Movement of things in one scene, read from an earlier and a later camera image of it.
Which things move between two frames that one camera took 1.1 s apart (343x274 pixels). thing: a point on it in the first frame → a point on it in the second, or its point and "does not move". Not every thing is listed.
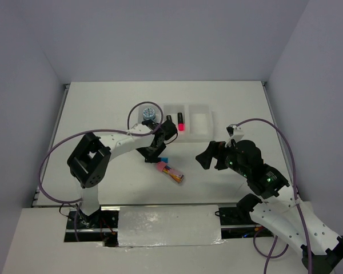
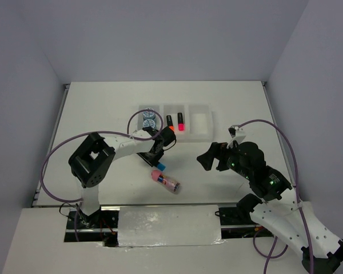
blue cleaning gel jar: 148,113 does not move
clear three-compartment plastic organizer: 193,122 does not move
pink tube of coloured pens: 162,166 → 172,185
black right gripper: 204,158 does not move
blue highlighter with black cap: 163,159 → 161,166
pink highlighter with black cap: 182,126 does not move
